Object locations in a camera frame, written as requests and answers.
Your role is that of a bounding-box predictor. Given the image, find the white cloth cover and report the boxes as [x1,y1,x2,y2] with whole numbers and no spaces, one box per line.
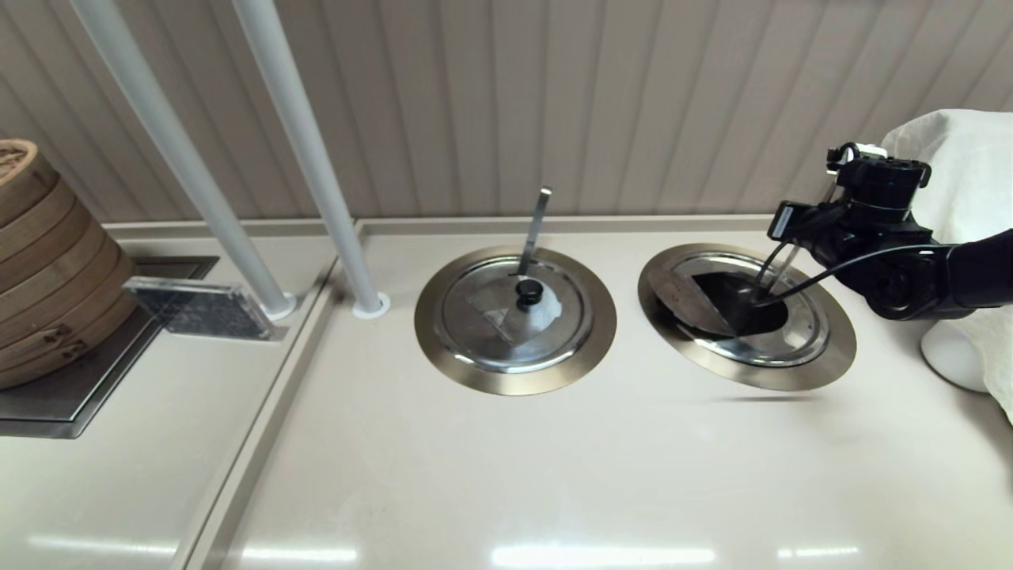
[882,109,1013,424]

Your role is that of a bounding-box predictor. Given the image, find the white metal pole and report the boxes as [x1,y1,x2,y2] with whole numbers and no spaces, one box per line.
[232,0,393,321]
[70,0,298,322]

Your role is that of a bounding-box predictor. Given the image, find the steel lid with black knob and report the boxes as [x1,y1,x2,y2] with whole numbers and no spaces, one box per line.
[654,253,830,369]
[434,256,594,374]

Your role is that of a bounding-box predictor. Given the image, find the white round appliance foot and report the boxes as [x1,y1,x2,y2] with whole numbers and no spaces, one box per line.
[920,317,988,394]

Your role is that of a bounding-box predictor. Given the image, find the stacked bamboo steamer baskets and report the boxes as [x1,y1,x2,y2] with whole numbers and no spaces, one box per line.
[0,139,140,391]

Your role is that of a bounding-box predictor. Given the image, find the recessed steel steamer tray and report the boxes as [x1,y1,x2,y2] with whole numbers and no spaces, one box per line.
[0,257,222,440]

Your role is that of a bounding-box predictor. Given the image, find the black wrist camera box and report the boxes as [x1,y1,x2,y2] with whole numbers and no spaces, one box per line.
[769,200,810,242]

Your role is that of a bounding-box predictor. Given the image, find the black camera cable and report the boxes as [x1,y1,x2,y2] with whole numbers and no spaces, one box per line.
[752,237,958,310]

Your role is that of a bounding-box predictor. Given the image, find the brass counter ring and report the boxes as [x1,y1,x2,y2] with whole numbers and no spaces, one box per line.
[637,242,857,393]
[414,245,618,397]

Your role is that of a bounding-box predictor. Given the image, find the clear acrylic sign block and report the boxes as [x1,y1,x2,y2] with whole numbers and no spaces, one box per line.
[123,276,290,343]

